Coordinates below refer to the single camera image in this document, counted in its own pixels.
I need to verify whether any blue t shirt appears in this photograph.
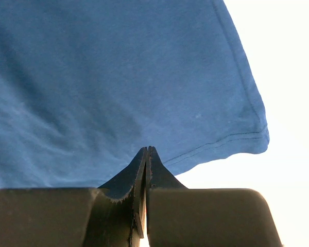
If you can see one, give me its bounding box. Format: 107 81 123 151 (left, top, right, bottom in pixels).
0 1 269 188

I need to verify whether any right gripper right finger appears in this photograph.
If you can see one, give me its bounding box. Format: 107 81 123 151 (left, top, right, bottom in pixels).
146 147 282 247

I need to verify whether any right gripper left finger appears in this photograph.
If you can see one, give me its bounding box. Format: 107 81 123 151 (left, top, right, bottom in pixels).
0 148 147 246

